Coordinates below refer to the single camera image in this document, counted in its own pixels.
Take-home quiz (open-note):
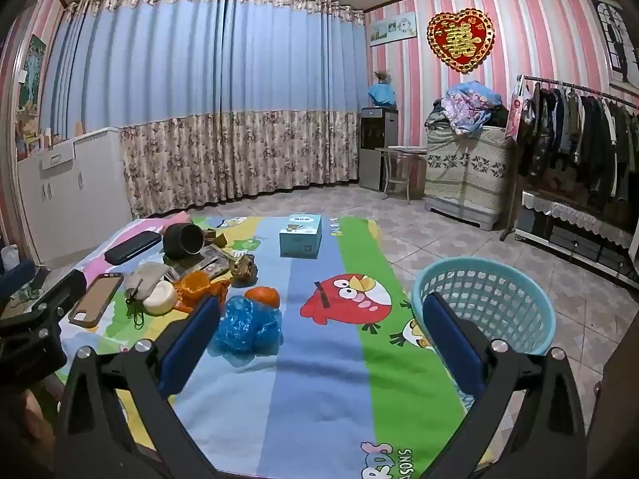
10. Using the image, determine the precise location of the flat striped wrapper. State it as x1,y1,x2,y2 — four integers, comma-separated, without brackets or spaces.
165,244,235,280

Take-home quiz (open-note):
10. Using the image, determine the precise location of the red gold heart wall decoration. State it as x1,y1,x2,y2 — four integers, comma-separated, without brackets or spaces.
427,8,495,75

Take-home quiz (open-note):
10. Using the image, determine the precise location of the light blue tissue box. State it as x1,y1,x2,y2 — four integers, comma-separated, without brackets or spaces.
278,214,323,259

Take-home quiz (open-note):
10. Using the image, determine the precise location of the low cabinet with lace cloth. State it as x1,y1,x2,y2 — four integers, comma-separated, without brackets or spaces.
514,190,639,280

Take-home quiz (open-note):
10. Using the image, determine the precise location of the orange fruit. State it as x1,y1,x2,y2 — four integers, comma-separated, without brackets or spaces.
247,286,281,307

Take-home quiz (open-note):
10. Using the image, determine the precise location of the black white framed picture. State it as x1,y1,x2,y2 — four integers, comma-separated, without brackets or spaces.
591,0,639,85

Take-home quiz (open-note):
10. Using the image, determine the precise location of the brown phone case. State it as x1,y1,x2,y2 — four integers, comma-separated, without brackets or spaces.
68,273,125,329

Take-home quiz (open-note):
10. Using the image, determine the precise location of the row of hanging clothes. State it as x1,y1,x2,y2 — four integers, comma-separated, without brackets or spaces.
519,82,639,200

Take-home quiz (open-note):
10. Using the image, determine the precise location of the metal clothes rack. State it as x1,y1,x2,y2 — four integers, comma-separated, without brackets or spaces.
502,75,639,240

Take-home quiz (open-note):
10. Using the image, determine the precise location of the blue plastic bag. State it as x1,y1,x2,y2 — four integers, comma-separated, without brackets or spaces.
208,295,284,357

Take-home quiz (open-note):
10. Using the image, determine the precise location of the cabinet under patterned cloth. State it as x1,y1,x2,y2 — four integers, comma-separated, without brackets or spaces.
424,127,515,230

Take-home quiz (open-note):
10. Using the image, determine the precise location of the cartoon printed mat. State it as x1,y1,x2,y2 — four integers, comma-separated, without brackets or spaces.
55,214,495,479

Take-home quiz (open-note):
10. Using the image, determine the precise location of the blue cloth bundle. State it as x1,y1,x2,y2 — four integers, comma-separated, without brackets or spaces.
368,84,397,108

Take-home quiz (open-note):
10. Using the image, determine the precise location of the person's left forearm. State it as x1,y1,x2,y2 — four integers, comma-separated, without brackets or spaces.
20,389,57,455

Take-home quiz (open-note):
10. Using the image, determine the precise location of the blue and floral curtain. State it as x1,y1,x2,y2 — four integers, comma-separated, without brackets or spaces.
47,0,367,218

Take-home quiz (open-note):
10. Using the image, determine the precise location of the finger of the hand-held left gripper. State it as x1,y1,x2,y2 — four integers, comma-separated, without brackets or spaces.
0,259,37,295
30,270,88,330

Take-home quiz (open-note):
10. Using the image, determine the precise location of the orange feather toy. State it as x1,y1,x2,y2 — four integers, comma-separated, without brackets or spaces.
174,272,230,313

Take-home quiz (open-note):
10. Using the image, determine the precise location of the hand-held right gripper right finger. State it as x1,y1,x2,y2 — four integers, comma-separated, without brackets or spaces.
423,292,587,479

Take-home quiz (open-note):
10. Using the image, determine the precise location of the black ribbed cup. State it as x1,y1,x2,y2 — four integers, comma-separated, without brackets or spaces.
163,223,205,260

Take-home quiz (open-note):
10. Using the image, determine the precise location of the landscape wall picture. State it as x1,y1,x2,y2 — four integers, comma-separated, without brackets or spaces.
369,11,417,47

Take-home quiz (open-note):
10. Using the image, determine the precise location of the pink hanging bag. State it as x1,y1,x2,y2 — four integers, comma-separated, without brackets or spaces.
505,85,535,141

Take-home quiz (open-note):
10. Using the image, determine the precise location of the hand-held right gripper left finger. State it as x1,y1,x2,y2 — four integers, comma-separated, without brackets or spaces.
55,295,222,479

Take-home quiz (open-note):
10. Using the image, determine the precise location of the white cabinet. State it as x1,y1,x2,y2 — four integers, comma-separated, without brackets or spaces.
17,127,133,267

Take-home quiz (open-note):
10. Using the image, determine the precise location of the black rectangular case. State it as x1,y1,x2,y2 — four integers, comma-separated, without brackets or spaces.
104,230,163,265

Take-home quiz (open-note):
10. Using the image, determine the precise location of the pile of folded clothes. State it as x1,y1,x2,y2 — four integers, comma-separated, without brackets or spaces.
426,81,510,135

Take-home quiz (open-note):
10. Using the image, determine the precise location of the teal plastic basket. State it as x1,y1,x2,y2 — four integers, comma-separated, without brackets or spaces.
412,258,556,375

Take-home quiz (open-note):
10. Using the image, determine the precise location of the colourful wall poster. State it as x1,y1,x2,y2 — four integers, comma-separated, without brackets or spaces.
17,35,48,160

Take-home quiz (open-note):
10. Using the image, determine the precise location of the small metal side table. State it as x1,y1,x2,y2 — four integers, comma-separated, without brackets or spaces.
375,146,427,200

